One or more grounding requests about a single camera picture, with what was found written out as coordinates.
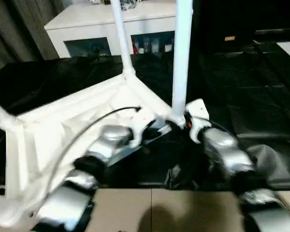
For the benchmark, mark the white plastic table top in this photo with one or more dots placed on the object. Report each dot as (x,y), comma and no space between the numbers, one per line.
(62,120)

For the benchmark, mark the dark long bar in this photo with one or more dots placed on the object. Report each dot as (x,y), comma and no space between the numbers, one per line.
(278,32)

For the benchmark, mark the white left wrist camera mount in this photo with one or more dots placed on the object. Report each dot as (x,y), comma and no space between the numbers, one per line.
(137,137)

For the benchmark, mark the grey curtain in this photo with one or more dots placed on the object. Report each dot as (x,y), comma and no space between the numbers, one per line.
(14,29)

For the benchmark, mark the dark clutter on cabinet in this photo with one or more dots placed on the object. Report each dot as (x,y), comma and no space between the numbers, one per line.
(128,3)

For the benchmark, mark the small tan box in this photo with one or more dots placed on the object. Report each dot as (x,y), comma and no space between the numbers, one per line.
(230,38)

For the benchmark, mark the black work mat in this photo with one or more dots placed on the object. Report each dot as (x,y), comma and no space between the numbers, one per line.
(244,84)

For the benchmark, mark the tall white bottle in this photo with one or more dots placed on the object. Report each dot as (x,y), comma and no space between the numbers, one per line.
(154,46)

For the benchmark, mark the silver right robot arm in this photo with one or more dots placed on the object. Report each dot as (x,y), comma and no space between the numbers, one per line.
(222,145)

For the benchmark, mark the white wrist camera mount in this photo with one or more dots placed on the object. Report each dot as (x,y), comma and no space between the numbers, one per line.
(195,106)
(137,137)

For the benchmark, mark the white sideboard cabinet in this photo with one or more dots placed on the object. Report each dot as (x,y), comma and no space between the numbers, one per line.
(87,24)

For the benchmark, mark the small white cup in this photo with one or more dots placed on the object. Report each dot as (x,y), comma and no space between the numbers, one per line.
(168,47)

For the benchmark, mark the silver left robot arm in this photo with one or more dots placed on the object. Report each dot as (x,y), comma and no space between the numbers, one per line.
(111,137)

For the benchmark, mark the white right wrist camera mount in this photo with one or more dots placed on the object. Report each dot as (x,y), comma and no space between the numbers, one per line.
(195,106)

